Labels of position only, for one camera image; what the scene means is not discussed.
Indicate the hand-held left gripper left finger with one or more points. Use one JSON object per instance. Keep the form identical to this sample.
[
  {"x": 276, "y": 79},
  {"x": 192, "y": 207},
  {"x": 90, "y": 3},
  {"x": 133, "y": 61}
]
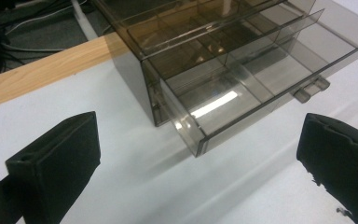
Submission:
[{"x": 59, "y": 161}]

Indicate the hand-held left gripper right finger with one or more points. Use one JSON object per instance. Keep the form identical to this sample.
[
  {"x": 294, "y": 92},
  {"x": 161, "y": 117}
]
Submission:
[{"x": 341, "y": 161}]

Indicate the smoky clear acrylic drawer organizer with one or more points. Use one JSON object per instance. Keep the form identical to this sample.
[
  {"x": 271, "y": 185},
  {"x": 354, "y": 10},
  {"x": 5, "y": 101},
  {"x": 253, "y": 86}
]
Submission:
[{"x": 130, "y": 77}]

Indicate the white table board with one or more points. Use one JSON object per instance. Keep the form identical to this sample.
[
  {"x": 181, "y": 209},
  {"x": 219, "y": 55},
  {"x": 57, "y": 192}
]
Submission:
[{"x": 136, "y": 174}]

